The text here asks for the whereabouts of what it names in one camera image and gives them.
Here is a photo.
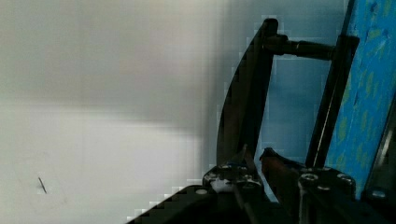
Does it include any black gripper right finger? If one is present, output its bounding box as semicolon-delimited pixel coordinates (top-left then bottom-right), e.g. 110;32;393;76
260;147;357;224

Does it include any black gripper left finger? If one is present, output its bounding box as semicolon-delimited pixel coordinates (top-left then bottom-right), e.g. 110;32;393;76
203;145;265;224

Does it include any black and silver toaster oven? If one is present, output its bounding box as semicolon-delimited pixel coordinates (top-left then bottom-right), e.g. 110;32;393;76
216;0;396;200

